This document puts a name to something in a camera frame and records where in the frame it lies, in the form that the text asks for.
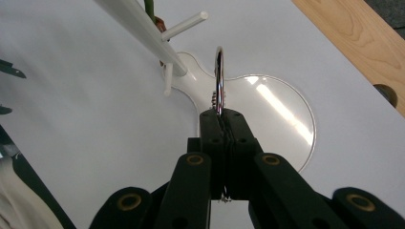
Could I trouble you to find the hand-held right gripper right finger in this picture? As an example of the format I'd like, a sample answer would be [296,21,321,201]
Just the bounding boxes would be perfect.
[222,108,264,201]

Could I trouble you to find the white key holder stand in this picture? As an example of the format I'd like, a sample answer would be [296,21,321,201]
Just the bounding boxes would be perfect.
[93,0,317,173]

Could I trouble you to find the metal key ring with blue tag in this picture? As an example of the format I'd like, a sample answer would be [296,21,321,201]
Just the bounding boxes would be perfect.
[211,45,232,204]

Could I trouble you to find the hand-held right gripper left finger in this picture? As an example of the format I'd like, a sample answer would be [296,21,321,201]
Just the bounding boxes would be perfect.
[186,108,228,201]

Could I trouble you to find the pale cloth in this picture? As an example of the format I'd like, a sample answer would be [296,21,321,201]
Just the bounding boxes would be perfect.
[0,155,66,229]

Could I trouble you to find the white table mat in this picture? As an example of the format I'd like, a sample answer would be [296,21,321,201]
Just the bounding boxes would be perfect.
[0,0,405,229]

